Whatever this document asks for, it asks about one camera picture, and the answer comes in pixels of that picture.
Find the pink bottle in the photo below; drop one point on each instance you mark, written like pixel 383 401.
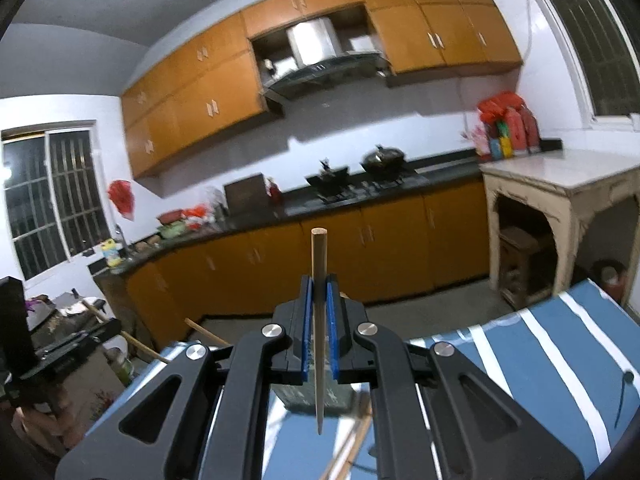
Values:
pixel 481 142

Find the green perforated utensil holder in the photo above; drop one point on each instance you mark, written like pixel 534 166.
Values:
pixel 299 400

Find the yellow dish soap bottle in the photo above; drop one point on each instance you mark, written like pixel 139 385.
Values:
pixel 111 254

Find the barred window with white frame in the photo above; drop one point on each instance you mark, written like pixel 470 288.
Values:
pixel 50 200

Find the wooden chopstick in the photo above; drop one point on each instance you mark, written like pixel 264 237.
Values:
pixel 336 462
pixel 361 425
pixel 318 260

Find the orange upper wall cabinets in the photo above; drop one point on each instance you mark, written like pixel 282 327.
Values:
pixel 310 55

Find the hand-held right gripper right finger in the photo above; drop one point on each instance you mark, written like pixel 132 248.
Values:
pixel 333 335

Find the large window with white frame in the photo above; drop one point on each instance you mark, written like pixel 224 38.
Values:
pixel 595 35

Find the steel range hood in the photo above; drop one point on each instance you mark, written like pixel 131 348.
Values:
pixel 320 67

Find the green enamel pot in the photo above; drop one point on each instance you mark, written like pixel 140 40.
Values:
pixel 172 231

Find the blue white striped tablecloth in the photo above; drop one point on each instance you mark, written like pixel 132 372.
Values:
pixel 510 360

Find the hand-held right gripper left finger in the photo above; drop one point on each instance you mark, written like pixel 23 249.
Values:
pixel 306 335

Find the dark wooden cutting board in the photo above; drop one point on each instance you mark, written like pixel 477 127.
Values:
pixel 245 195

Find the black pot with lid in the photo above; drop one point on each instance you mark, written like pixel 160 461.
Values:
pixel 382 159

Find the black wok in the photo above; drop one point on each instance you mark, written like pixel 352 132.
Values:
pixel 327 175

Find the wooden stick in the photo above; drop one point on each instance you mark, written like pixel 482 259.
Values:
pixel 207 332

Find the red basin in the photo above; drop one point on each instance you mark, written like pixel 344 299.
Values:
pixel 171 216

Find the pale stone side table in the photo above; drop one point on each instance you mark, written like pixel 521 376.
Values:
pixel 565 170

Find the red plastic bag on wall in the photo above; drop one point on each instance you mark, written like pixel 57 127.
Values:
pixel 121 197

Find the dark kitchen countertop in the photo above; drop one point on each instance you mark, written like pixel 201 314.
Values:
pixel 295 205

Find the metal faucet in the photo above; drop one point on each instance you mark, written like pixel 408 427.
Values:
pixel 120 237

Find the red bags and bottles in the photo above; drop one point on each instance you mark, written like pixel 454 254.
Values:
pixel 510 115

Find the orange lower kitchen cabinets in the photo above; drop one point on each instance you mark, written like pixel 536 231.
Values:
pixel 280 260

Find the gas stove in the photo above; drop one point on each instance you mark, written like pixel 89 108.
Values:
pixel 370 185

